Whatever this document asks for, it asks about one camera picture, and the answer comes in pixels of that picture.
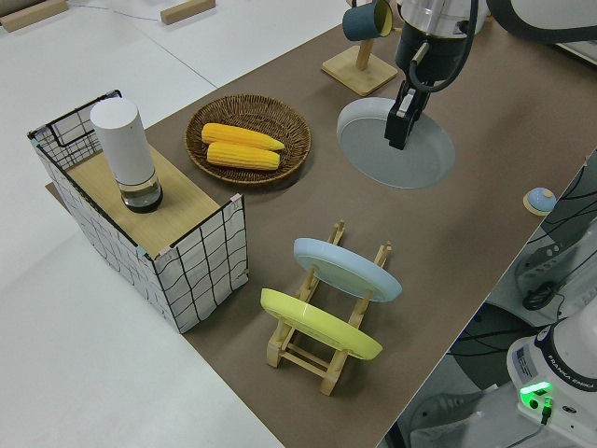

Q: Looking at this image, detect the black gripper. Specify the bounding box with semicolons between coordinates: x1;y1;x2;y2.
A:
384;22;467;151

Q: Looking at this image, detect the gray plate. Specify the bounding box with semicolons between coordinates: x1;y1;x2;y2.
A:
337;96;456;190

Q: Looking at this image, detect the light blue plate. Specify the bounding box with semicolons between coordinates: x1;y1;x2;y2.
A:
293;237;403;303

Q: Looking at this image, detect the yellow plate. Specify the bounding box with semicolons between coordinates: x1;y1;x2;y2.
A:
259;287;384;361

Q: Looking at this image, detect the wooden plate rack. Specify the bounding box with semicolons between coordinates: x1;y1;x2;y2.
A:
266;218;394;397

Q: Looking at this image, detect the wooden mug tree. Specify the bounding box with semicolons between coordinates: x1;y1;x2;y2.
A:
320;0;399;98

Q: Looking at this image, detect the brown table mat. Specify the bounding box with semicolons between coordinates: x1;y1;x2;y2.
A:
45;0;597;448

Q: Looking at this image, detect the dark blue mug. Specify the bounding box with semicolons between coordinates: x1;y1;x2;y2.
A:
341;0;394;42

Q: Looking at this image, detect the blue service bell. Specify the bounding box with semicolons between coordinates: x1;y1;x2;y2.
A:
522;187;556;216

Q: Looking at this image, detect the brown wicker basket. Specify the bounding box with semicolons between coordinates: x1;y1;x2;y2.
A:
185;94;312;189

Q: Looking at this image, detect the yellow corn cob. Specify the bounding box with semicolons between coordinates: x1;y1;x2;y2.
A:
201;122;286;152
205;142;282;171

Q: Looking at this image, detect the wooden block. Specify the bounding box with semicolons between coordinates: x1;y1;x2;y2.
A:
160;0;216;24
0;0;69;33

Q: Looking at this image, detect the white cylindrical grinder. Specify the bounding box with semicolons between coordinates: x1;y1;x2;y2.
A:
90;98;164;215

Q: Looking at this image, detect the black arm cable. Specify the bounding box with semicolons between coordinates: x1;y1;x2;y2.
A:
409;0;478;92

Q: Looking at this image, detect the coiled black cable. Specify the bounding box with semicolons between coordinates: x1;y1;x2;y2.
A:
521;279;568;313

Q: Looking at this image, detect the wire grid wooden shelf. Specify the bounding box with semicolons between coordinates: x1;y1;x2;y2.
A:
26;88;249;335

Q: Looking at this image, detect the black base cable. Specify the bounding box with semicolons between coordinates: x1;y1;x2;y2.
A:
535;395;557;427

